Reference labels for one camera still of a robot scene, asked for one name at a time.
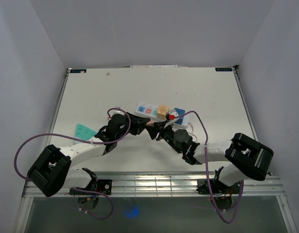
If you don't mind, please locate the white colourful power strip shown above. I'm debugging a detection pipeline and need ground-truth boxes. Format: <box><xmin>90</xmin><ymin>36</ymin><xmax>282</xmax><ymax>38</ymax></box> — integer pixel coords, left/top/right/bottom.
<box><xmin>135</xmin><ymin>102</ymin><xmax>189</xmax><ymax>129</ymax></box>

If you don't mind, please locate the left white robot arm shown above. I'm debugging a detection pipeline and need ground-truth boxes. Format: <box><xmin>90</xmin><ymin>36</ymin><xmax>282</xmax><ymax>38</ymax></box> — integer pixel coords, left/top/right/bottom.
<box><xmin>27</xmin><ymin>113</ymin><xmax>151</xmax><ymax>197</ymax></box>

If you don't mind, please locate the pink small plug adapter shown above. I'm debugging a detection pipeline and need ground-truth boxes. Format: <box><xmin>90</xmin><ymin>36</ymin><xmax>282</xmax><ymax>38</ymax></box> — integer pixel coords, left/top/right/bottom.
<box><xmin>147</xmin><ymin>120</ymin><xmax>154</xmax><ymax>126</ymax></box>

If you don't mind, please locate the left blue corner label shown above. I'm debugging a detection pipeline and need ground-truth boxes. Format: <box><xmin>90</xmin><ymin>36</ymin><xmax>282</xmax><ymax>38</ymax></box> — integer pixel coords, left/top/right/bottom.
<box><xmin>70</xmin><ymin>69</ymin><xmax>87</xmax><ymax>73</ymax></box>

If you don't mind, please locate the blue corner label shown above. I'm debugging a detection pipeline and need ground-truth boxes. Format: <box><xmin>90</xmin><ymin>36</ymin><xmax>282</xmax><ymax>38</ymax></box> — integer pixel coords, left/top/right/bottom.
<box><xmin>70</xmin><ymin>69</ymin><xmax>87</xmax><ymax>73</ymax></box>
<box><xmin>215</xmin><ymin>67</ymin><xmax>233</xmax><ymax>72</ymax></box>

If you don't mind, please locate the right blue corner label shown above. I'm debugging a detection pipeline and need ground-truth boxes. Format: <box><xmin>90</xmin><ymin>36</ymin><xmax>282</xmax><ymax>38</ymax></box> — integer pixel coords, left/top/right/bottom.
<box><xmin>215</xmin><ymin>67</ymin><xmax>233</xmax><ymax>72</ymax></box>

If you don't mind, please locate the aluminium rail frame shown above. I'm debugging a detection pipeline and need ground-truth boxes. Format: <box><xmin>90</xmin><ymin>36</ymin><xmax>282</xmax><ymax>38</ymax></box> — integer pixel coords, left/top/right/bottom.
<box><xmin>22</xmin><ymin>173</ymin><xmax>286</xmax><ymax>199</ymax></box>

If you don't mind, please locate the blue cube socket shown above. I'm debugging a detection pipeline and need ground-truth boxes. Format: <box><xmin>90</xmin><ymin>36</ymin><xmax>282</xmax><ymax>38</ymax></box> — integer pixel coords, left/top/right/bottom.
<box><xmin>172</xmin><ymin>108</ymin><xmax>186</xmax><ymax>126</ymax></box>

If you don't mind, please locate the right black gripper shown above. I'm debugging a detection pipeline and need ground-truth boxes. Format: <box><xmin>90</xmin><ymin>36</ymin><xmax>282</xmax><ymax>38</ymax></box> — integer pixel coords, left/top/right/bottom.
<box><xmin>146</xmin><ymin>120</ymin><xmax>183</xmax><ymax>154</ymax></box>

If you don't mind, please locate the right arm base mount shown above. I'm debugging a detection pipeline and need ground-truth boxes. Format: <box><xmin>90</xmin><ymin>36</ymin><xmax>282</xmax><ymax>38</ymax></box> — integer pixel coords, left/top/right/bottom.
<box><xmin>196</xmin><ymin>179</ymin><xmax>241</xmax><ymax>211</ymax></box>

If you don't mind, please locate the white power strip cable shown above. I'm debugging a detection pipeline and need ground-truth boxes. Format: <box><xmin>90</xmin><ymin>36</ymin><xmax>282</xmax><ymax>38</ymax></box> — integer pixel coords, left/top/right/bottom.
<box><xmin>185</xmin><ymin>122</ymin><xmax>198</xmax><ymax>143</ymax></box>

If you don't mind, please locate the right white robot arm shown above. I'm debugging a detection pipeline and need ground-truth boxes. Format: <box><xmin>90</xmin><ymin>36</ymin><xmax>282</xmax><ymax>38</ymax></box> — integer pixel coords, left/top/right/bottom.
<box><xmin>146</xmin><ymin>121</ymin><xmax>274</xmax><ymax>193</ymax></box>

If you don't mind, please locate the teal triangular socket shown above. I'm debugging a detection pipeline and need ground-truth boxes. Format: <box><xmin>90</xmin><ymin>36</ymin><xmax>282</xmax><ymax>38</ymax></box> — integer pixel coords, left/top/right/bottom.
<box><xmin>74</xmin><ymin>123</ymin><xmax>97</xmax><ymax>141</ymax></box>

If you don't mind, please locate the beige cube socket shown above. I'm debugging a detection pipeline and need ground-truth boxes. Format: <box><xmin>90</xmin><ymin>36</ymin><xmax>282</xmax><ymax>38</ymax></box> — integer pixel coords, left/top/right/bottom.
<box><xmin>157</xmin><ymin>105</ymin><xmax>169</xmax><ymax>120</ymax></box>

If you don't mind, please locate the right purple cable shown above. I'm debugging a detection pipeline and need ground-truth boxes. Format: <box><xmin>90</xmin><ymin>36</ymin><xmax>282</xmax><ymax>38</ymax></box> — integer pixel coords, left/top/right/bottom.
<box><xmin>172</xmin><ymin>110</ymin><xmax>244</xmax><ymax>224</ymax></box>

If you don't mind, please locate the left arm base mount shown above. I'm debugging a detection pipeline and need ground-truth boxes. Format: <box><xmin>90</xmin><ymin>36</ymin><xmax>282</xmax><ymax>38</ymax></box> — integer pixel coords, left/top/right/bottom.
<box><xmin>69</xmin><ymin>179</ymin><xmax>113</xmax><ymax>211</ymax></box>

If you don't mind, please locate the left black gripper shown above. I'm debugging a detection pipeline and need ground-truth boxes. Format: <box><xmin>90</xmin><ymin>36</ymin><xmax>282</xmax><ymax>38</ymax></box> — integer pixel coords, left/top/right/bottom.
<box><xmin>116</xmin><ymin>112</ymin><xmax>150</xmax><ymax>141</ymax></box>

